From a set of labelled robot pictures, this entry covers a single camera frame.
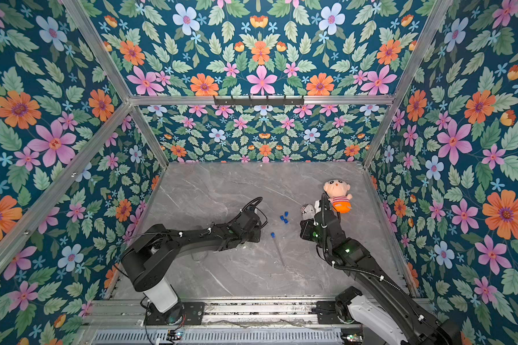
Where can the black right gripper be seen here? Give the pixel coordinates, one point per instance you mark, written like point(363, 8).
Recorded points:
point(322, 213)

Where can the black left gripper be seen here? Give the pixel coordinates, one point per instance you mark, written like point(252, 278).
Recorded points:
point(257, 232)

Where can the clear test tube blue stopper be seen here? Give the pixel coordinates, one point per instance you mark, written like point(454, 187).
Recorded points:
point(278, 251)

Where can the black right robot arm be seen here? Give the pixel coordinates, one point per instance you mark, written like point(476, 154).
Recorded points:
point(380, 304)

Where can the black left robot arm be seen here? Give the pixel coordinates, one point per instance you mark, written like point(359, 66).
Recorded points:
point(147, 260)

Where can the plush doll orange pants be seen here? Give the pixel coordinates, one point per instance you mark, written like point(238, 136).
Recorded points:
point(338, 192)

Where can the white ventilation grille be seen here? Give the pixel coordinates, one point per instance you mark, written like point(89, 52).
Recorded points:
point(221, 336)

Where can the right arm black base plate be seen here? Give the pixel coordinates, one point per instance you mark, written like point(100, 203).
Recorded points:
point(332, 312)

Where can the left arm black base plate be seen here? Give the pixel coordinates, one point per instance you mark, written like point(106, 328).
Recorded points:
point(190, 312)

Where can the metal hook rail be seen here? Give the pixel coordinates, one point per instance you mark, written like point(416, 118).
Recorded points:
point(258, 100)

